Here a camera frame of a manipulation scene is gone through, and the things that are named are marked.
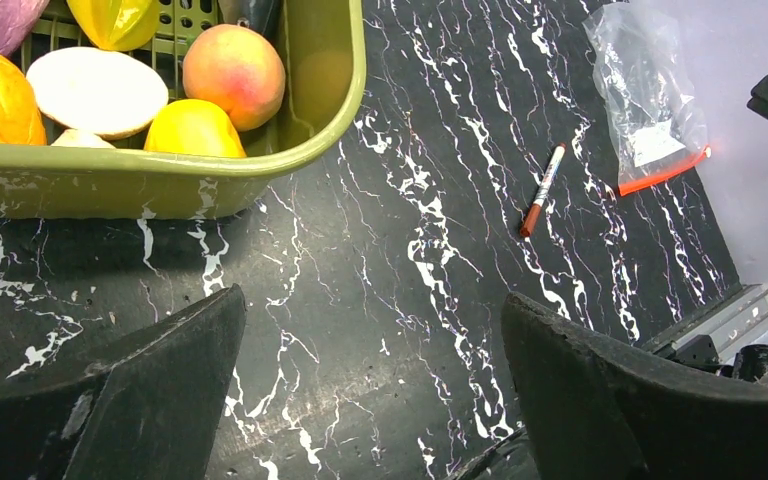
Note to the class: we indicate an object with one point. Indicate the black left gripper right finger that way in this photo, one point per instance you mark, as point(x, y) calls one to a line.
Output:
point(596, 408)

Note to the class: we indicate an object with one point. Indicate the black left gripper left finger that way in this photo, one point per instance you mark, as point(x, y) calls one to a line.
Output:
point(144, 406)

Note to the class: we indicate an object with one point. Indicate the clear zip bag orange zipper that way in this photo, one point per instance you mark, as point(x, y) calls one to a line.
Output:
point(656, 127)

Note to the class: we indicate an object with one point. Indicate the red cap marker pen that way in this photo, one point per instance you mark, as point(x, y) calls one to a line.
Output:
point(533, 214)

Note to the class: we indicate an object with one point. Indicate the white garlic toy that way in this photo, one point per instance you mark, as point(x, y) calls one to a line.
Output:
point(81, 139)

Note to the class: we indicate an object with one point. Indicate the yellow lemon toy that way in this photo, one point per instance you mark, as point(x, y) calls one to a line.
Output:
point(194, 127)

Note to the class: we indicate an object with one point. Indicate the white round slice toy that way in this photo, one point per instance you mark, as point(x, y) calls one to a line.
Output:
point(107, 93)

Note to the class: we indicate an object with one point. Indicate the peach toy fruit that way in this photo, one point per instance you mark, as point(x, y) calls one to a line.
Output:
point(237, 69)

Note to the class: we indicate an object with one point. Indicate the yellow starfruit toy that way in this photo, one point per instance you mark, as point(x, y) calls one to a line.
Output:
point(117, 25)

